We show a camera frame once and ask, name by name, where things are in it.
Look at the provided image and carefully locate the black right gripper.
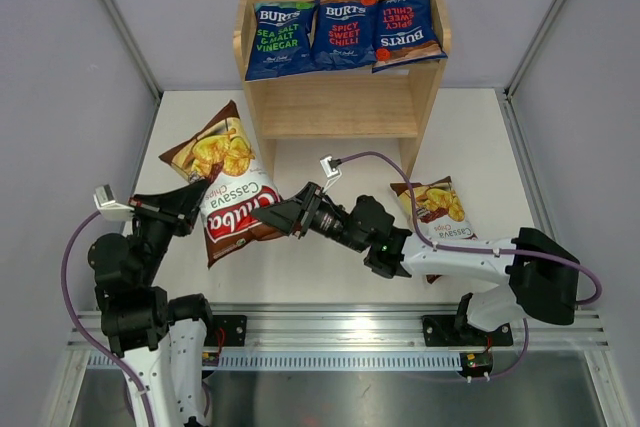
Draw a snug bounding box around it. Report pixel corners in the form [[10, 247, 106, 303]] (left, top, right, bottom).
[[253, 182, 369, 254]]

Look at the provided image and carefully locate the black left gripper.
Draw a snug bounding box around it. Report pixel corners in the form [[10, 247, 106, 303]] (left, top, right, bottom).
[[128, 178, 209, 285]]

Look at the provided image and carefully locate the Chuba cassava chips bag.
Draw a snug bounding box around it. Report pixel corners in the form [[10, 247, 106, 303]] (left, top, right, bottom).
[[159, 101, 282, 266], [389, 175, 479, 286]]

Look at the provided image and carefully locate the Burts sea salt vinegar bag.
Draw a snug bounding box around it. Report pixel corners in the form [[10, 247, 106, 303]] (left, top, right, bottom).
[[245, 1, 316, 81]]

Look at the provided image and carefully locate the small blue Burts chilli bag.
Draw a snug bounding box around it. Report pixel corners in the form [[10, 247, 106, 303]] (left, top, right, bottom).
[[311, 0, 379, 71]]

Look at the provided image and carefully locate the large blue Burts chilli bag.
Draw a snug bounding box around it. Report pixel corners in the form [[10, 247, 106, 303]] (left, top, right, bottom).
[[372, 0, 447, 73]]

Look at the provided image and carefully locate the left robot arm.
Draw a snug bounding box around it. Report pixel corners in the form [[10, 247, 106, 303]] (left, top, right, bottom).
[[88, 180, 216, 426]]

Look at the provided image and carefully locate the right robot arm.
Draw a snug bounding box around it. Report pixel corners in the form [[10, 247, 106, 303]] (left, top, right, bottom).
[[253, 183, 579, 345]]

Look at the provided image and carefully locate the wooden two-tier shelf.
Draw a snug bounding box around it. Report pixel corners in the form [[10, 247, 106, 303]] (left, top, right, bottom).
[[233, 0, 452, 173]]

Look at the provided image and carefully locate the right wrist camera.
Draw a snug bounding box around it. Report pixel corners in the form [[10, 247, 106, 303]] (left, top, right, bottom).
[[320, 155, 342, 192]]

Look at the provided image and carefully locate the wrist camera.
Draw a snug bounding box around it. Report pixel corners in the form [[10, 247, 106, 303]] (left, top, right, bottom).
[[320, 155, 342, 192], [93, 185, 133, 222]]

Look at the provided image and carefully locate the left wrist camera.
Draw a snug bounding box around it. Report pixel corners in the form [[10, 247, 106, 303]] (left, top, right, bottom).
[[93, 185, 133, 222]]

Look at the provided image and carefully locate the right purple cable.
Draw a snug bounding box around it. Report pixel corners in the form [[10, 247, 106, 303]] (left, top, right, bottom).
[[337, 151, 604, 306]]

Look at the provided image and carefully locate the purple cable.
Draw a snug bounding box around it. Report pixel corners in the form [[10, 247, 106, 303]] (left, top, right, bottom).
[[60, 209, 159, 427], [337, 151, 604, 306]]

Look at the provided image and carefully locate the white slotted cable duct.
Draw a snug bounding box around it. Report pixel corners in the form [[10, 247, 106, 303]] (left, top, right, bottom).
[[87, 350, 494, 373]]

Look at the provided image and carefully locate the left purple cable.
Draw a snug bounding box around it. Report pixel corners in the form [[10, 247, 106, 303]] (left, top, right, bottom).
[[60, 209, 159, 427]]

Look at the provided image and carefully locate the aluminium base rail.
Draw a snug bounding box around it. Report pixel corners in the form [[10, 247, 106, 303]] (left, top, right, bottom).
[[67, 301, 611, 354]]

